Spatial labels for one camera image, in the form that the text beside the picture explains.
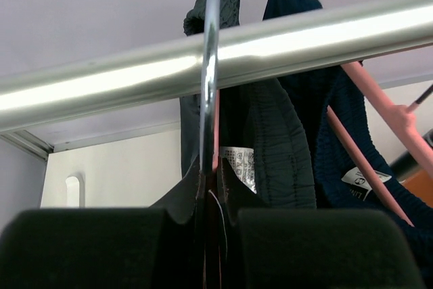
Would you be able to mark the pink hanger with green shorts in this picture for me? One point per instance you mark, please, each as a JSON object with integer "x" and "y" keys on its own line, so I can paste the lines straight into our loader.
{"x": 215, "y": 237}

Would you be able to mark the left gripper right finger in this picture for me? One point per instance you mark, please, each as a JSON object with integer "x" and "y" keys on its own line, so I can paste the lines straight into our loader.
{"x": 325, "y": 249}

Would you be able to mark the dark green shorts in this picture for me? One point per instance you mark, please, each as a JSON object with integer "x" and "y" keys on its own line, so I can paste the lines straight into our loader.
{"x": 237, "y": 228}

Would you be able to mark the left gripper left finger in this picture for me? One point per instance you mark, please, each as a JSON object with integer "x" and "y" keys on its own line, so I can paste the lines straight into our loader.
{"x": 93, "y": 248}

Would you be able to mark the metal clothes rack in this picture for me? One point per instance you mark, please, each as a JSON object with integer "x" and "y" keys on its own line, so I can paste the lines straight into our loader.
{"x": 138, "y": 177}

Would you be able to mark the orange plastic basket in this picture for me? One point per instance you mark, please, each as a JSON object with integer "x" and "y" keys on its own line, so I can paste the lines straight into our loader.
{"x": 420, "y": 184}

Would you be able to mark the navy blue shorts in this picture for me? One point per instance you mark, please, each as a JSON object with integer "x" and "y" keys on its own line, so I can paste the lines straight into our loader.
{"x": 312, "y": 93}

